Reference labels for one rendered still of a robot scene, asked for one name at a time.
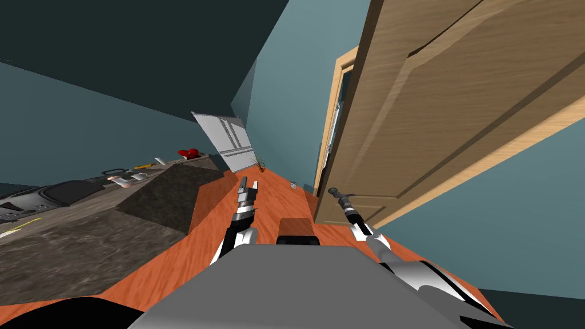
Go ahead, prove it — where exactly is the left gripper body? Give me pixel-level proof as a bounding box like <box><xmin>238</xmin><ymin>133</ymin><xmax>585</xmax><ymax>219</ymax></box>
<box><xmin>235</xmin><ymin>186</ymin><xmax>258</xmax><ymax>209</ymax></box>

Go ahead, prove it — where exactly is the light wooden door leaf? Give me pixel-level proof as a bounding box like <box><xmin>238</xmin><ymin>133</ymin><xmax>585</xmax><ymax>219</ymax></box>
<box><xmin>314</xmin><ymin>0</ymin><xmax>585</xmax><ymax>228</ymax></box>

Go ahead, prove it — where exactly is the white refrigerator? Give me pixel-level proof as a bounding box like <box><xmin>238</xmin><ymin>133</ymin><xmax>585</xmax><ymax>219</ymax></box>
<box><xmin>191</xmin><ymin>111</ymin><xmax>258</xmax><ymax>174</ymax></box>

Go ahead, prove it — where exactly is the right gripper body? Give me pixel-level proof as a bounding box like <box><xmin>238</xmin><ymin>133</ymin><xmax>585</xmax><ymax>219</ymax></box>
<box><xmin>327</xmin><ymin>187</ymin><xmax>355</xmax><ymax>211</ymax></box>

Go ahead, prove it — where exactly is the dark stone kitchen counter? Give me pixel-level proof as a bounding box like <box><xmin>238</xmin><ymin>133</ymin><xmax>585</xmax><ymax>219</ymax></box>
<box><xmin>0</xmin><ymin>147</ymin><xmax>239</xmax><ymax>308</ymax></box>

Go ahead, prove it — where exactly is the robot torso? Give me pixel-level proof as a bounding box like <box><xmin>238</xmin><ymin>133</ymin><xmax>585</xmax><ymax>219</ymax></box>
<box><xmin>127</xmin><ymin>234</ymin><xmax>463</xmax><ymax>329</ymax></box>

